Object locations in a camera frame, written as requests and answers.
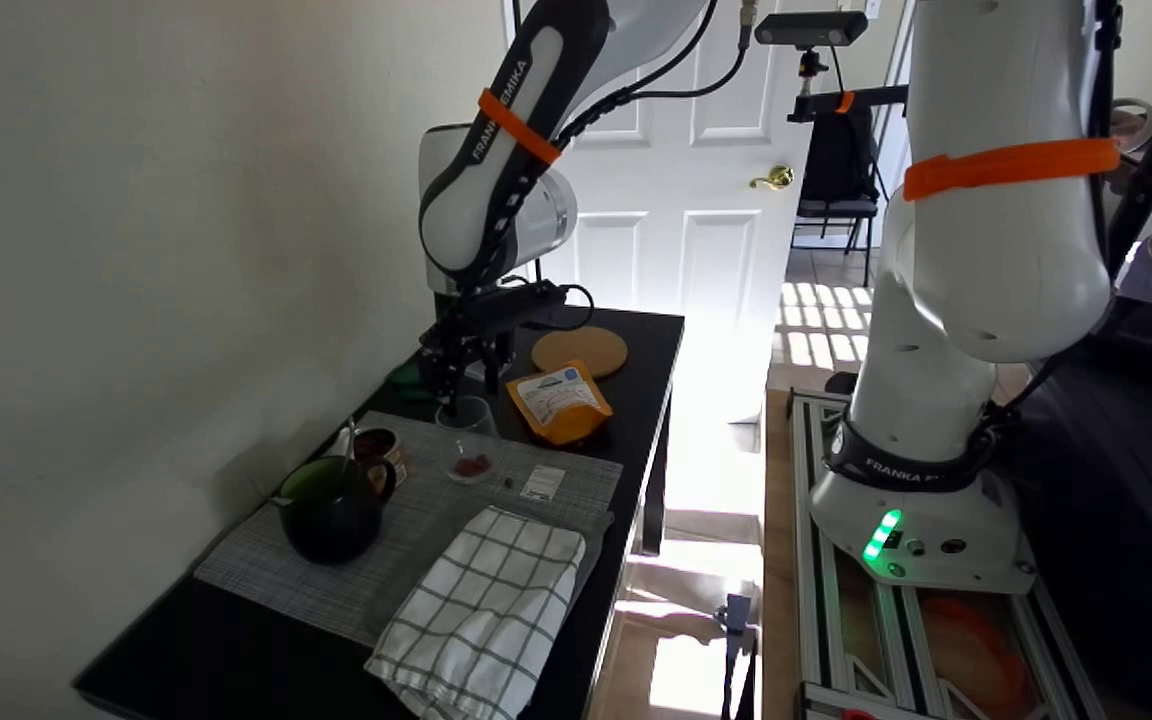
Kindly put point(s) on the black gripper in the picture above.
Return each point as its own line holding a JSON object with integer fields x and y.
{"x": 488, "y": 316}

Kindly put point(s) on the clear glass bowl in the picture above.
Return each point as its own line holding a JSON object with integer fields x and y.
{"x": 471, "y": 423}

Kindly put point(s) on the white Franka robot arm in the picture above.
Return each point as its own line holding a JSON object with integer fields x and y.
{"x": 1000, "y": 266}

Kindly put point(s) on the green lunchbox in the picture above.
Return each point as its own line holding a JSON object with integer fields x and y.
{"x": 404, "y": 395}

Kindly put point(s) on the small red object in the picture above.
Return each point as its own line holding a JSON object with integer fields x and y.
{"x": 472, "y": 467}

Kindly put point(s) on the orange snack bag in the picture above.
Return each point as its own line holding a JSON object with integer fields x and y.
{"x": 556, "y": 406}

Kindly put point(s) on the round cork mat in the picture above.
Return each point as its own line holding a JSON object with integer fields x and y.
{"x": 583, "y": 351}

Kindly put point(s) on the white printed label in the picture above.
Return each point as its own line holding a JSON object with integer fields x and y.
{"x": 540, "y": 481}

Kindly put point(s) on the grey woven placemat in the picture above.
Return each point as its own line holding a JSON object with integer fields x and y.
{"x": 403, "y": 532}

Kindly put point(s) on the black teapot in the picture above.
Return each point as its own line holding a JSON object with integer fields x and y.
{"x": 335, "y": 515}

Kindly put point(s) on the black table leg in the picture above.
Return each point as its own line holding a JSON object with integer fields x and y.
{"x": 657, "y": 467}

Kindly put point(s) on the white checked dish towel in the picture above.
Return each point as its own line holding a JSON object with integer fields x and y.
{"x": 483, "y": 621}

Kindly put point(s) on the blue clamp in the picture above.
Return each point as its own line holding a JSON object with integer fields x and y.
{"x": 736, "y": 621}

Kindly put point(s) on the brass door knob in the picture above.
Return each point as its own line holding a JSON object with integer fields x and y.
{"x": 775, "y": 178}

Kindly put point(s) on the wooden board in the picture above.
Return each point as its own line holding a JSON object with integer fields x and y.
{"x": 779, "y": 602}

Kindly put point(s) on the black folding stand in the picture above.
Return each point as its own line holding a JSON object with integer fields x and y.
{"x": 841, "y": 164}

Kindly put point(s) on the dark fabric cover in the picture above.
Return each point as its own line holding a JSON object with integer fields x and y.
{"x": 1138, "y": 504}

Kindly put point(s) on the aluminium rail base frame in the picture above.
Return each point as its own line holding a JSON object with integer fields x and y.
{"x": 817, "y": 602}

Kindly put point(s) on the black camera on stand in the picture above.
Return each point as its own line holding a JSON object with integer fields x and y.
{"x": 808, "y": 26}

